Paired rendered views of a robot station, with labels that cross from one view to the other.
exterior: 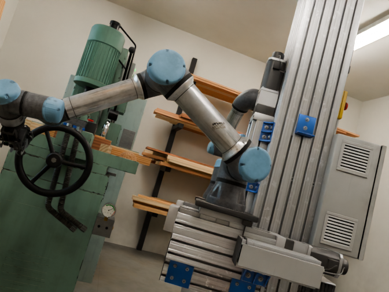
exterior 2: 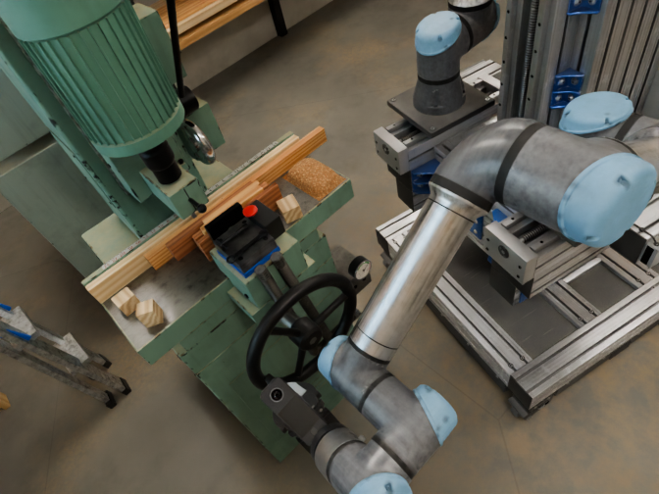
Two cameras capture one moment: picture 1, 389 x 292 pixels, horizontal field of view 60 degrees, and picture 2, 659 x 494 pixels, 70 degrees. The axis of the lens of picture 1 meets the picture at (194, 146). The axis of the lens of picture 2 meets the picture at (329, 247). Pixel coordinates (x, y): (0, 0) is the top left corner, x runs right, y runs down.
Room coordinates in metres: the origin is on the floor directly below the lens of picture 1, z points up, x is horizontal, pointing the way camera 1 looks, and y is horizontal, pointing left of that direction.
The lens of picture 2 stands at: (0.80, 0.58, 1.66)
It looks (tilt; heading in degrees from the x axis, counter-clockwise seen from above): 49 degrees down; 342
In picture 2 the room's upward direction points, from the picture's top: 17 degrees counter-clockwise
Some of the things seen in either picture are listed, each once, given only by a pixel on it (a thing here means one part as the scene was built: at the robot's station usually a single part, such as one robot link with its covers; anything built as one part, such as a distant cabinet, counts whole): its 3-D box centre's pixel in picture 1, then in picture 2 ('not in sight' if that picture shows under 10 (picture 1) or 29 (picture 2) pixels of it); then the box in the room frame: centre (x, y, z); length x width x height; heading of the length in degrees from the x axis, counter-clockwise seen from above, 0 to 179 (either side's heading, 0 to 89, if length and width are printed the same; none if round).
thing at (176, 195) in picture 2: (81, 120); (176, 188); (1.69, 0.59, 1.03); 0.14 x 0.07 x 0.09; 12
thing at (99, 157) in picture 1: (74, 150); (243, 253); (1.57, 0.53, 0.87); 0.61 x 0.30 x 0.06; 102
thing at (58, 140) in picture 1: (74, 139); (259, 259); (1.49, 0.52, 0.91); 0.15 x 0.14 x 0.09; 102
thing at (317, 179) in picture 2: (128, 155); (311, 172); (1.64, 0.30, 0.92); 0.14 x 0.09 x 0.04; 12
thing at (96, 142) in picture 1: (86, 140); (242, 222); (1.60, 0.50, 0.93); 0.22 x 0.01 x 0.06; 102
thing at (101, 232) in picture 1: (103, 225); (346, 271); (1.58, 0.30, 0.58); 0.12 x 0.08 x 0.08; 12
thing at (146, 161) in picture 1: (99, 147); (243, 193); (1.69, 0.46, 0.92); 0.54 x 0.02 x 0.04; 102
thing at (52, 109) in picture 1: (44, 108); (407, 420); (1.02, 0.47, 0.96); 0.11 x 0.11 x 0.08; 11
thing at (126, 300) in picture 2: not in sight; (126, 301); (1.57, 0.79, 0.92); 0.04 x 0.04 x 0.04; 15
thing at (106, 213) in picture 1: (107, 211); (359, 269); (1.52, 0.29, 0.65); 0.06 x 0.04 x 0.08; 102
